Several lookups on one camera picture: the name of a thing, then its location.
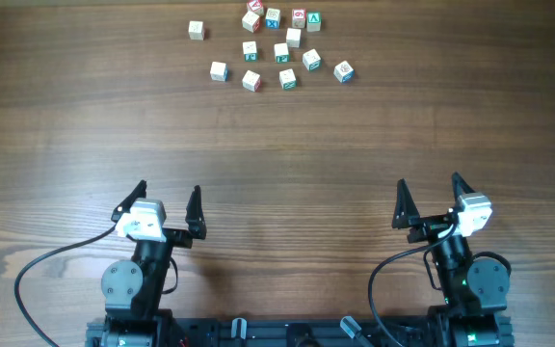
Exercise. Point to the plain wooden block centre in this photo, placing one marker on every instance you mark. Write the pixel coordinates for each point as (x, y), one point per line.
(293, 37)

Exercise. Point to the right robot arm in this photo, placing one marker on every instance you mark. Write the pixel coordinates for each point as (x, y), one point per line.
(474, 286)

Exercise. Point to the red edged wooden block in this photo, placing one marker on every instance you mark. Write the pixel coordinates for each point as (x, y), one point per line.
(251, 21)

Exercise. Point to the blue X letter block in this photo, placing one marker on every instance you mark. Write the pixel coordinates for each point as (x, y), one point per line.
(272, 18)

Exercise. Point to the green edged block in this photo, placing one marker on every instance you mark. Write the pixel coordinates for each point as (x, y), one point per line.
(287, 79)
(250, 51)
(281, 52)

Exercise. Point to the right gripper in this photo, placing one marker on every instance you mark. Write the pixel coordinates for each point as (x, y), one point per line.
(433, 225)

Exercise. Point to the green edged block lower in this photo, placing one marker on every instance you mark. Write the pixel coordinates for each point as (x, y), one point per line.
(287, 79)

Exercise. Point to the green Z letter block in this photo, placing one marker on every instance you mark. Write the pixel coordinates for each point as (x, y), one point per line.
(311, 60)

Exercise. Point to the red letter block top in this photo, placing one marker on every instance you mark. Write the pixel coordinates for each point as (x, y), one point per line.
(255, 6)

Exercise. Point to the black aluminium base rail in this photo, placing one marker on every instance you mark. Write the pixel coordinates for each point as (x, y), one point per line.
(406, 331)

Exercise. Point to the green letter A block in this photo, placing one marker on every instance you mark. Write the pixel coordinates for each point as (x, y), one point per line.
(313, 21)

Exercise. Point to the blue edged wooden block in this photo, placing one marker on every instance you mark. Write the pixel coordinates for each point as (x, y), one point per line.
(218, 71)

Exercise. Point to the plain wooden block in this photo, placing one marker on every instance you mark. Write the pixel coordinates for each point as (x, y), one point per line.
(293, 37)
(196, 30)

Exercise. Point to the green edged block left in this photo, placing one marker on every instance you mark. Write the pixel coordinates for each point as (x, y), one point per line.
(250, 51)

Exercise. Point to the red number 6 block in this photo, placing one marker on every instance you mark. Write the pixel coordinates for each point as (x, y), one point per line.
(298, 18)

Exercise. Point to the red M letter block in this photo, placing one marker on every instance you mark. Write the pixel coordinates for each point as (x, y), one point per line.
(251, 81)

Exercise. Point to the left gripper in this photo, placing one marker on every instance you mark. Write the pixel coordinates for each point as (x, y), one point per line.
(172, 233)

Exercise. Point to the green edged block middle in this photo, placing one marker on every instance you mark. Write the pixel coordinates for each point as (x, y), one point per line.
(281, 52)

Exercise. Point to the blue D letter block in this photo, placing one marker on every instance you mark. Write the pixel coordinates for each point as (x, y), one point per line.
(343, 72)

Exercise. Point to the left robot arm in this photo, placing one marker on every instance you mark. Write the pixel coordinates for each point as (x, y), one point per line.
(133, 288)

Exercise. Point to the plain wooden block far left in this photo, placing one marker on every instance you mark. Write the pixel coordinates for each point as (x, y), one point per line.
(196, 30)

